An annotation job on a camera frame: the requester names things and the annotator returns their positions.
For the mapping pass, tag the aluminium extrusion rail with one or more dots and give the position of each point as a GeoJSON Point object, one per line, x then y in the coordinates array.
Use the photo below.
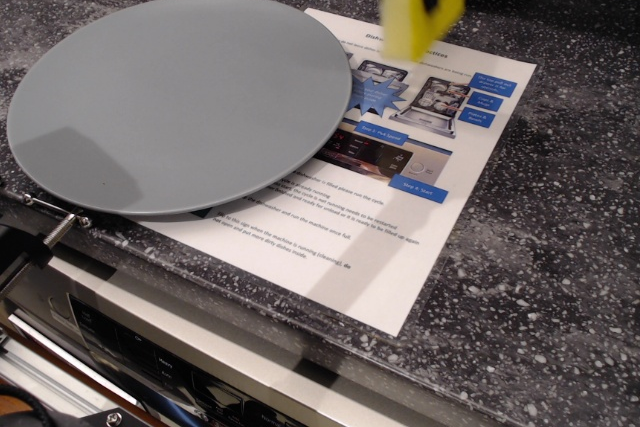
{"type": "Point", "coordinates": [59, 388]}

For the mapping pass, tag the yellow sponge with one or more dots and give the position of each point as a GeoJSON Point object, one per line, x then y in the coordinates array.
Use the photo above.
{"type": "Point", "coordinates": [409, 28]}

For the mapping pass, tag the laminated dishwasher instruction sheet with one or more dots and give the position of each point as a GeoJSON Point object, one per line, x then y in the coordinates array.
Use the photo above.
{"type": "Point", "coordinates": [359, 228]}

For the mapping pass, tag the black metal clamp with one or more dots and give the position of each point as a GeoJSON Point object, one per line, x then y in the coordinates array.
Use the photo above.
{"type": "Point", "coordinates": [21, 251]}

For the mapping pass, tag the black bracket with screw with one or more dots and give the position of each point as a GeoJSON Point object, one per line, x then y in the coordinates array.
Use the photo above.
{"type": "Point", "coordinates": [114, 418]}

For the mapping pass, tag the grey round plate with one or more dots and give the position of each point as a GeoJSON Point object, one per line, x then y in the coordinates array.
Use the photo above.
{"type": "Point", "coordinates": [177, 105]}

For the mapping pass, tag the stainless steel dishwasher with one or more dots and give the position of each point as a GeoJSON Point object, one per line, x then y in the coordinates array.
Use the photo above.
{"type": "Point", "coordinates": [197, 358]}

